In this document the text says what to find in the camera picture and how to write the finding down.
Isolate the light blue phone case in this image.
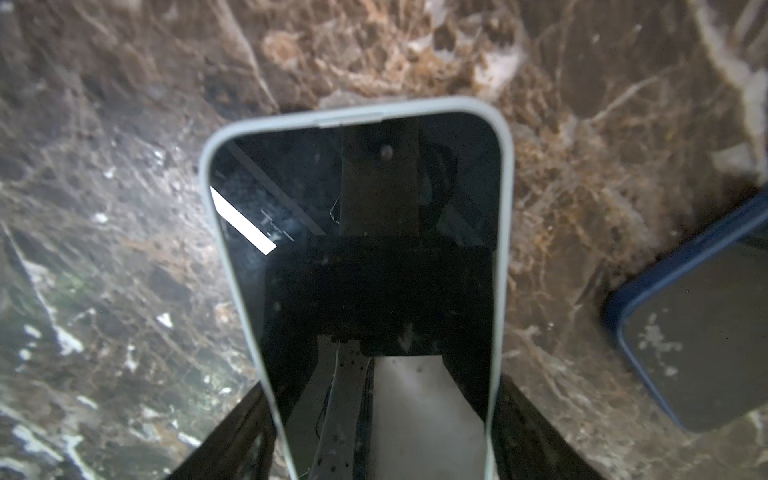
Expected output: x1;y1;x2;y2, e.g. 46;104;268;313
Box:
197;95;516;480

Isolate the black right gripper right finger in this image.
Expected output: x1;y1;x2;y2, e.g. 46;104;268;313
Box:
491;376;603;480

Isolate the blue-edged smartphone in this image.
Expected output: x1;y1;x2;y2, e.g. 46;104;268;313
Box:
601;190;767;433

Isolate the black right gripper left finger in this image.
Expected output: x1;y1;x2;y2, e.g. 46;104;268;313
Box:
167;384;277;480

